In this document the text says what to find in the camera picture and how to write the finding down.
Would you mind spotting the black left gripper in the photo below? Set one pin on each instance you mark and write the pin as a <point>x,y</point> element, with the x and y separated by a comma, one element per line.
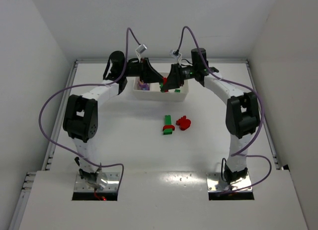
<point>143,70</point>

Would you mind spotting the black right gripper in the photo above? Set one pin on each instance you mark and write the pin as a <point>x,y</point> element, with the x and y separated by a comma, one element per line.
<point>177,74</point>

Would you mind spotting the purple flower lego brick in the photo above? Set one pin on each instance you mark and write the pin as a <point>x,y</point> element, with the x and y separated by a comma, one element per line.
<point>147,88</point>

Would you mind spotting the green red lego bricks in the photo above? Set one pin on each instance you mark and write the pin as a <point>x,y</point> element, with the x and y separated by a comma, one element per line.
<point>162,84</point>

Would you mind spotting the red rounded lego brick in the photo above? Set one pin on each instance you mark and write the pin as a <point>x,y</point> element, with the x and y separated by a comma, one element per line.
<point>184,123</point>

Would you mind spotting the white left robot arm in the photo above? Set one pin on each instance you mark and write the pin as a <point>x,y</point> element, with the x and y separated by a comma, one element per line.
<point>81,116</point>

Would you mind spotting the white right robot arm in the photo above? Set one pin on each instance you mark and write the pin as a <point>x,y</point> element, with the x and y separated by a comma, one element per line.
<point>242,113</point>

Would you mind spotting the white compartment tray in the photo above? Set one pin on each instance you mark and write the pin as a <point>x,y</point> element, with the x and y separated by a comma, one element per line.
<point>154,94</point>

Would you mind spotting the green number lego brick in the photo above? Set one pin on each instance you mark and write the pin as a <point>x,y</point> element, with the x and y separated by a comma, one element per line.
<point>167,120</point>

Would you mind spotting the red green rounded lego stack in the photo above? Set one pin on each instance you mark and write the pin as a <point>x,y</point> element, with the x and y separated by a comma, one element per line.
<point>168,129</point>

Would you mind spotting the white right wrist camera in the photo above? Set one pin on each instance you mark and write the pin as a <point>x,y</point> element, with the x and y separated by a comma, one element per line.
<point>176,55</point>

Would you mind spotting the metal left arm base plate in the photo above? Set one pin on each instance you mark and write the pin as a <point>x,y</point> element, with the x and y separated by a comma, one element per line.
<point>106,182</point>

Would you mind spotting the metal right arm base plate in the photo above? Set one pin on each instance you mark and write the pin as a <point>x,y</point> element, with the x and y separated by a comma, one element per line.
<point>216,185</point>

